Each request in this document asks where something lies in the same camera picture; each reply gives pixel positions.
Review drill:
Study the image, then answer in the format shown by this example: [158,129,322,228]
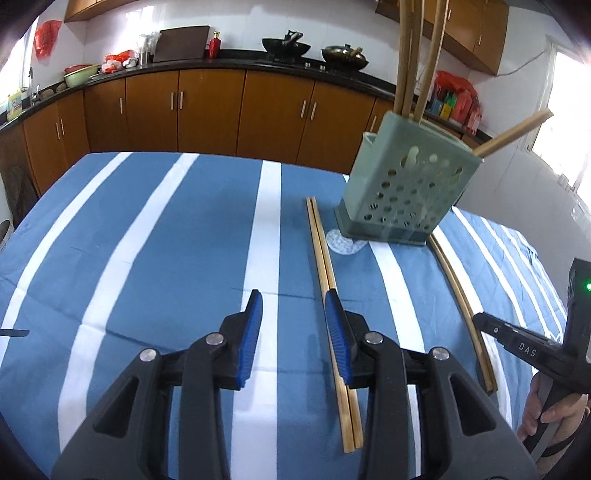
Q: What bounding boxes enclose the glass jars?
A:
[136,33,160,65]

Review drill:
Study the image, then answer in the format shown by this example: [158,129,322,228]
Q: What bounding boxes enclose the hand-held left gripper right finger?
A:
[324,290,539,480]

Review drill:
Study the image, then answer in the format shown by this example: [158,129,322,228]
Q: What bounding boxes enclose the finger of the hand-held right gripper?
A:
[472,312,568,371]

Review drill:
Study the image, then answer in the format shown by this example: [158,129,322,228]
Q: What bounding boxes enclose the black wok with lid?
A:
[321,43,370,73]

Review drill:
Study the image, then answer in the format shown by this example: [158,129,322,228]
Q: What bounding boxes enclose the green perforated utensil holder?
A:
[336,112,485,247]

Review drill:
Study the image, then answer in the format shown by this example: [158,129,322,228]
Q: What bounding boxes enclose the black countertop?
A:
[0,47,493,142]

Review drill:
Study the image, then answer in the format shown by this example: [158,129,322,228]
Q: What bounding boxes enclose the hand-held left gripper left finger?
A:
[50,289,264,480]

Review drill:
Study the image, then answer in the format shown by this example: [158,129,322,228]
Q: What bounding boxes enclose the dark wooden cutting board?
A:
[153,25,211,64]

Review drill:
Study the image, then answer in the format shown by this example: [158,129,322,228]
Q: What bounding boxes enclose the crumpled red plastic bag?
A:
[103,50,136,75]

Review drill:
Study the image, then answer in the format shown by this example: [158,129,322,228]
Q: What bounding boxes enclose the wooden upper cabinet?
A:
[376,0,511,77]
[64,0,122,22]

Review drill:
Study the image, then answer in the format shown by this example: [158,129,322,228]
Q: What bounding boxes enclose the wooden lower cabinets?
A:
[0,69,481,222]

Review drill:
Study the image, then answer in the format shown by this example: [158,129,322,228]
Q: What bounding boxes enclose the blue white striped tablecloth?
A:
[0,151,573,480]

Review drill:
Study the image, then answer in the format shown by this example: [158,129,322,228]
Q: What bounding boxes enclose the person's right hand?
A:
[517,371,591,462]

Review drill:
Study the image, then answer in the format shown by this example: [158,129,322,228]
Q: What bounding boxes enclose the white wall cable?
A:
[500,45,551,78]

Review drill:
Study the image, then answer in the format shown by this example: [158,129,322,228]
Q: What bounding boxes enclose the red plastic bag on hook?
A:
[34,20,62,60]

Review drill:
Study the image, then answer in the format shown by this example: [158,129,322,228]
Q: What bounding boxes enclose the green basin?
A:
[63,65,102,90]

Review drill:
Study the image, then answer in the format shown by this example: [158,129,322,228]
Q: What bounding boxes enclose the large bright window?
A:
[530,34,591,195]

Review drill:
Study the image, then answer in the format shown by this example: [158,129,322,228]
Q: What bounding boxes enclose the gas stove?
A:
[255,58,371,75]

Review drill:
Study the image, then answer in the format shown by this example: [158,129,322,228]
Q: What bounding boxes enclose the red bag over condiments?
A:
[434,70,479,101]

